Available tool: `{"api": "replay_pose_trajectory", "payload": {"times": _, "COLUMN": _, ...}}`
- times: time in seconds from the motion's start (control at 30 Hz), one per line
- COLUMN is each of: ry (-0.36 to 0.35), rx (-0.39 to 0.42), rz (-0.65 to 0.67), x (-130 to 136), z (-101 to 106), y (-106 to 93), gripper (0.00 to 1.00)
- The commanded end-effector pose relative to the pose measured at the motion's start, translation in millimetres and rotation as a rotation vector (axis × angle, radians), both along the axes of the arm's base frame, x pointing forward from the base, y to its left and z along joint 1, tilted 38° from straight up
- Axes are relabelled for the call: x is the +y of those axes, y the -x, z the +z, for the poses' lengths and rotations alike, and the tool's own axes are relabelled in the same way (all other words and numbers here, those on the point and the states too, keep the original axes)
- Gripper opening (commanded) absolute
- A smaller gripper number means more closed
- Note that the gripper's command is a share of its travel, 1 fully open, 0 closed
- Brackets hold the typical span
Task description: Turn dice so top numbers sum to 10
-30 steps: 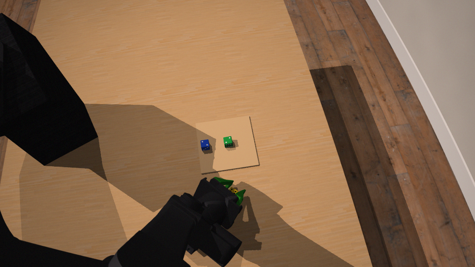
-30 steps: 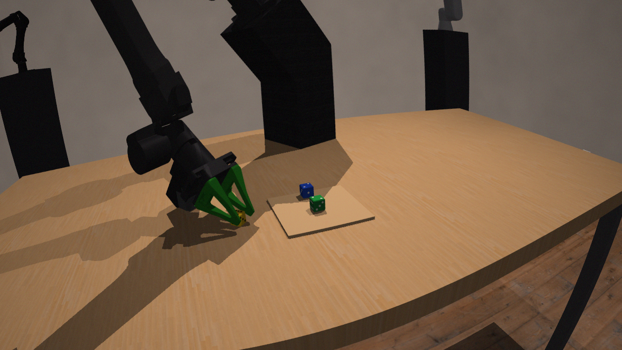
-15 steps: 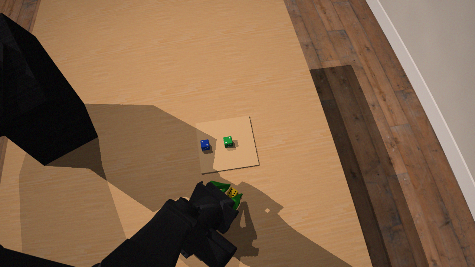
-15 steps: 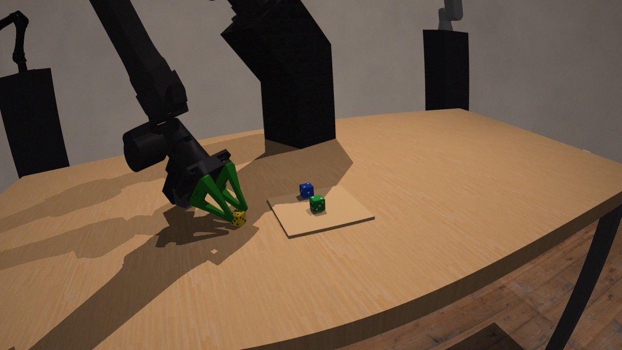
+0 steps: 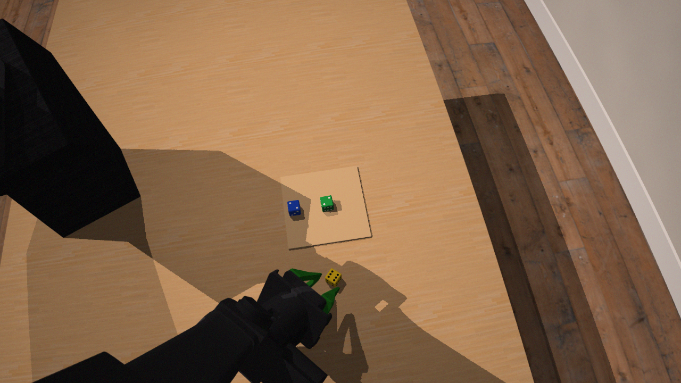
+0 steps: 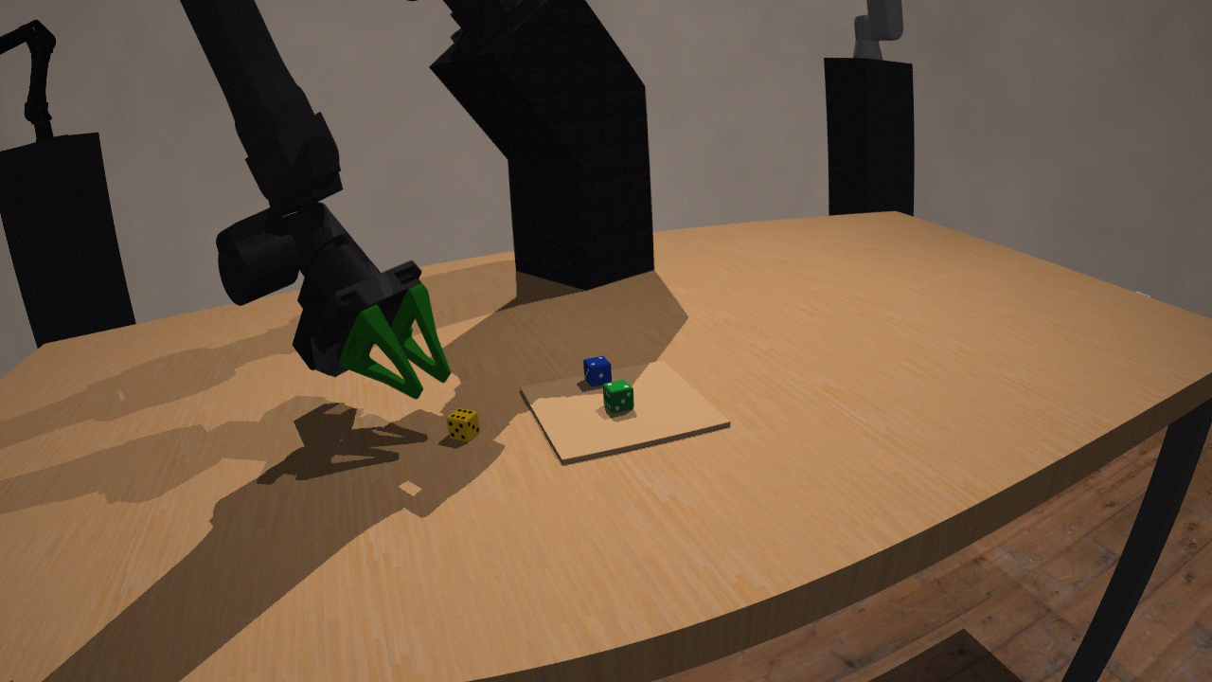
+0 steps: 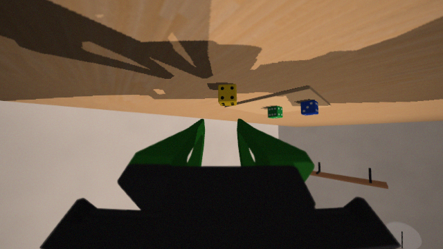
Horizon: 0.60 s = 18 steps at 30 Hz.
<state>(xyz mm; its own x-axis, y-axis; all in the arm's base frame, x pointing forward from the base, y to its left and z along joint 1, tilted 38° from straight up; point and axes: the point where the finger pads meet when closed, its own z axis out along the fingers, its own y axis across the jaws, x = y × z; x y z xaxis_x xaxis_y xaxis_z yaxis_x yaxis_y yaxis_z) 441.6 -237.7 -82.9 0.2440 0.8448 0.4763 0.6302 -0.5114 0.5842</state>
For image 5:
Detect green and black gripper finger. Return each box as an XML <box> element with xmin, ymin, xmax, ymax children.
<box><xmin>321</xmin><ymin>287</ymin><xmax>340</xmax><ymax>314</ymax></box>
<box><xmin>290</xmin><ymin>269</ymin><xmax>322</xmax><ymax>287</ymax></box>

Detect dark green die with grey pips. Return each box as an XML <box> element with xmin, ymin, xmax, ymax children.
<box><xmin>320</xmin><ymin>195</ymin><xmax>334</xmax><ymax>212</ymax></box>

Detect blue die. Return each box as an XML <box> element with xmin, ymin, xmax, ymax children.
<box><xmin>287</xmin><ymin>200</ymin><xmax>301</xmax><ymax>216</ymax></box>

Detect yellow die with black pips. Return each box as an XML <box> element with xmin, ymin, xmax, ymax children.
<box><xmin>325</xmin><ymin>268</ymin><xmax>342</xmax><ymax>287</ymax></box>

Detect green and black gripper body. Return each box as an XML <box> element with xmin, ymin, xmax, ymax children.
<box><xmin>257</xmin><ymin>269</ymin><xmax>332</xmax><ymax>349</ymax></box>

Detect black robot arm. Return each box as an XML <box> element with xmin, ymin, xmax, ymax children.
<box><xmin>0</xmin><ymin>60</ymin><xmax>327</xmax><ymax>383</ymax></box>

